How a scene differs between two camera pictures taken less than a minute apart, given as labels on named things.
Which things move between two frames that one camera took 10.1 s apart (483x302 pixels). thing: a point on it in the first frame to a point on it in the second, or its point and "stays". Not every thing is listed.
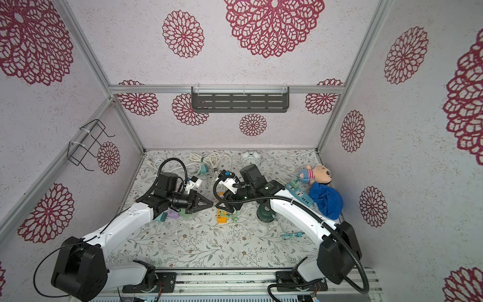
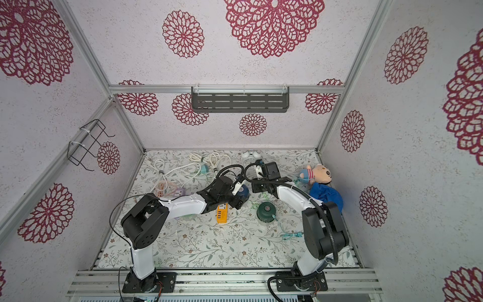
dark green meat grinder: [265, 213] stays
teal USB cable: [289, 235] stays
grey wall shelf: [239, 99] stays
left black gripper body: [180, 201] to [233, 199]
